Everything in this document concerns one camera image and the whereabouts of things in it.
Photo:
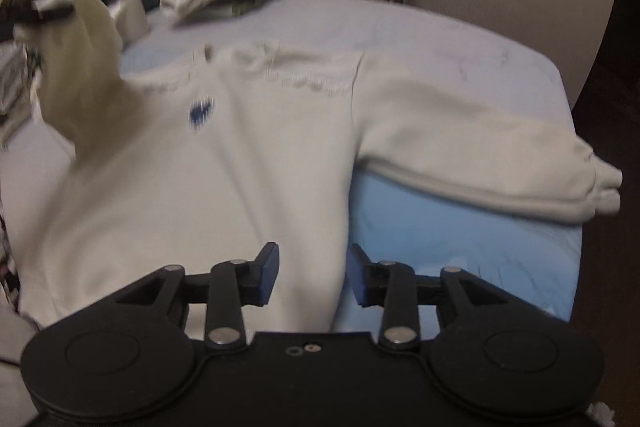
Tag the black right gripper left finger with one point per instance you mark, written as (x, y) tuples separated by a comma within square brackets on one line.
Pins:
[(233, 285)]

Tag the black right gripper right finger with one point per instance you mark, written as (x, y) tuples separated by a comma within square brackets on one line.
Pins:
[(391, 286)]

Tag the cream white sweater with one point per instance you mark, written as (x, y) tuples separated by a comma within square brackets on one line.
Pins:
[(225, 150)]

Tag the pile of folded clothes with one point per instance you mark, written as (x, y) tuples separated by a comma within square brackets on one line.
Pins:
[(20, 68)]

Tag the white cylindrical jug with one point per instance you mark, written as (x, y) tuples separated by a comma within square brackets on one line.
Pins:
[(130, 20)]

